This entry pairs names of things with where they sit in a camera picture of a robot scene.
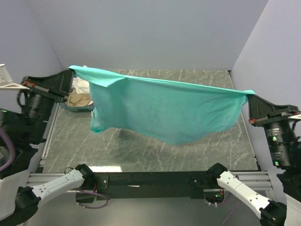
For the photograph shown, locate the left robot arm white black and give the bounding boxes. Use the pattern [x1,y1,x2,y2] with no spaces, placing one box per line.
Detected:
[0,69,95,226]

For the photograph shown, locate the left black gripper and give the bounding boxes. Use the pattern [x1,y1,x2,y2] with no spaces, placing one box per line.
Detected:
[20,65,76,141]

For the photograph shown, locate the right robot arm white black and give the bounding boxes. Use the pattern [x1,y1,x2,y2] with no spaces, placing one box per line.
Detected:
[206,95,301,226]

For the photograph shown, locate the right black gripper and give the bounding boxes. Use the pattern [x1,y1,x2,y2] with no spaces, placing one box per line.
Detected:
[246,89,299,163]

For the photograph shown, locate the teal t shirt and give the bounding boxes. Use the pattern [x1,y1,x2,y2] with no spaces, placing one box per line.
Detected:
[71,65,254,145]

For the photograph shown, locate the aluminium frame rail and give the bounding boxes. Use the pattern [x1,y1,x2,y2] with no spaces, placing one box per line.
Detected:
[14,103,283,226]

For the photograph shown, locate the white t shirt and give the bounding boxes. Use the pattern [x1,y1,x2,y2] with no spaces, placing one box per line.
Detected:
[71,76,90,94]

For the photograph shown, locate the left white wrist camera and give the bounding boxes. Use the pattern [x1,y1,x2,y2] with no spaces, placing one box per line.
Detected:
[0,64,29,91]

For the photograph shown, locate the teal plastic basket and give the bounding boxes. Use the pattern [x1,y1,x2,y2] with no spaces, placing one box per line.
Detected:
[60,102,95,113]

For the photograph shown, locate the beige t shirt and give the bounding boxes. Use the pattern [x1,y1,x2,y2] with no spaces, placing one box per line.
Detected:
[66,92,94,107]

